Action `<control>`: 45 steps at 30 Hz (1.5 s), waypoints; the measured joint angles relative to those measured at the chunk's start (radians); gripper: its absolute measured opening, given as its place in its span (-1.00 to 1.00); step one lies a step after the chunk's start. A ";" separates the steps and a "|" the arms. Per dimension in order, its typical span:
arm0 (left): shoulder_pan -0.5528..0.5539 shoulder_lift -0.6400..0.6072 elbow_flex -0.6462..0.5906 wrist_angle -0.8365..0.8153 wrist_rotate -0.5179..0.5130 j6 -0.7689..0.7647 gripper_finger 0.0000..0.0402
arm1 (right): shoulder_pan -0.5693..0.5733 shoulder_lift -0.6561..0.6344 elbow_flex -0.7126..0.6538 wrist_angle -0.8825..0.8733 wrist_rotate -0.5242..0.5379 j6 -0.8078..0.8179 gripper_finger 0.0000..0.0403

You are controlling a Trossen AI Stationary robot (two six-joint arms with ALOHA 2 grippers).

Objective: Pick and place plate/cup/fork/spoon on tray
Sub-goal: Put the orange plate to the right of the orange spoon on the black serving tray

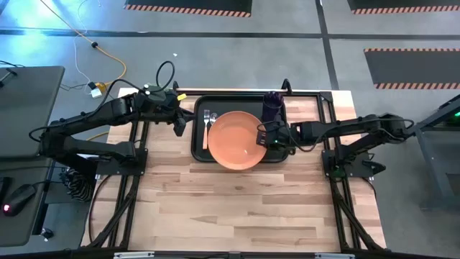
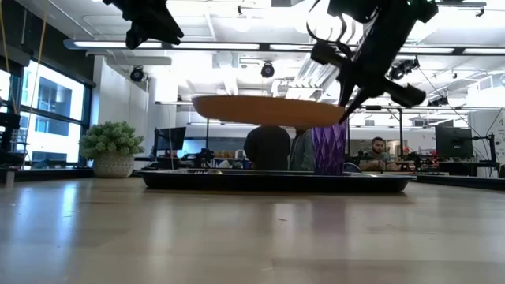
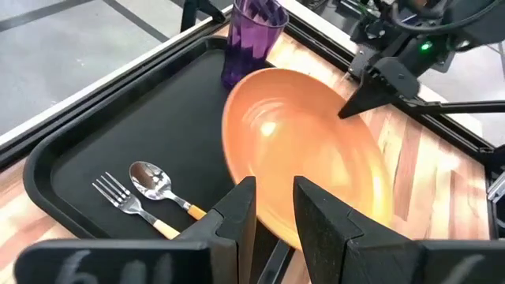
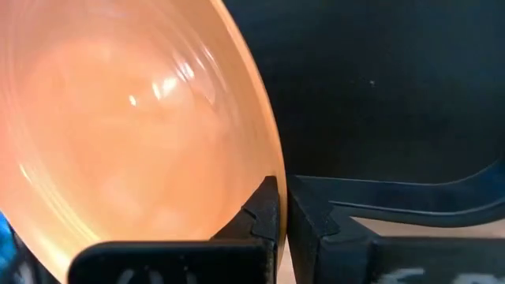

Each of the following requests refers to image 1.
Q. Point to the dark metal stand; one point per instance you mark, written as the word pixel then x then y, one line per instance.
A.
pixel 440 162

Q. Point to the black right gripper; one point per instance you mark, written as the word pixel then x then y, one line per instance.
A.
pixel 280 135

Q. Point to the orange plate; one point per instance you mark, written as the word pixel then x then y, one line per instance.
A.
pixel 235 142

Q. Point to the black mat with hazard stripes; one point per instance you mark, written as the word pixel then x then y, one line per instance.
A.
pixel 406 4
pixel 187 4
pixel 413 68

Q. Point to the dark grey desk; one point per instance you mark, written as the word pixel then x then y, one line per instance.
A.
pixel 21 230

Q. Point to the dark grey desk panel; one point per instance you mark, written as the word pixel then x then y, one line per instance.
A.
pixel 25 100

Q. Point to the black computer mouse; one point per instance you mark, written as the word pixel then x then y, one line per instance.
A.
pixel 18 199

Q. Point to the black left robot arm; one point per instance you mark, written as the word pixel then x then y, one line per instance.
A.
pixel 90 115

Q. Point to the white power adapter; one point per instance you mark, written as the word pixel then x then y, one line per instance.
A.
pixel 96 93

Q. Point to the black aluminium table frame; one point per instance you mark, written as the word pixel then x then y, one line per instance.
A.
pixel 339 216

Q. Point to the black white striped object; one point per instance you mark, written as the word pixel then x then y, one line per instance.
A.
pixel 78 186

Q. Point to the black desk support beam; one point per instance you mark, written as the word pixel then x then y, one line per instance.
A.
pixel 77 166

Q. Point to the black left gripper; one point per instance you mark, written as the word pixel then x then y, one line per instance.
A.
pixel 174 109

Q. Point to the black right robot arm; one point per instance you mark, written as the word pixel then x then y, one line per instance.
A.
pixel 341 126

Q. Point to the black plastic tray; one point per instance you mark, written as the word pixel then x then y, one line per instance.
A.
pixel 230 104

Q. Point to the purple translucent cup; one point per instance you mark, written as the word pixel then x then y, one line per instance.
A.
pixel 272 106

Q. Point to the white paper label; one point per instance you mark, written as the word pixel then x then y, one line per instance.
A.
pixel 83 156

